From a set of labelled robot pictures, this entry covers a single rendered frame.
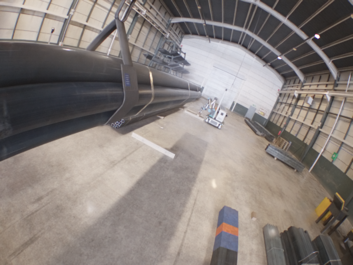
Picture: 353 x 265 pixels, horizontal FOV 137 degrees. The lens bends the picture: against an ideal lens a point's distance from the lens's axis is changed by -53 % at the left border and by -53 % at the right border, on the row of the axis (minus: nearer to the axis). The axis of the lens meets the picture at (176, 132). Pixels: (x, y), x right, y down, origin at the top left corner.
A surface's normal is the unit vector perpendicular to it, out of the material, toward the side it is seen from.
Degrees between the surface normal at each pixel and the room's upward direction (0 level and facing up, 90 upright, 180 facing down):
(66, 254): 0
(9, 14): 90
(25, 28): 90
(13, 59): 71
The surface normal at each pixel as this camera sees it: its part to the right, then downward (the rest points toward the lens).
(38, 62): 0.94, 0.26
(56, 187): 0.36, -0.86
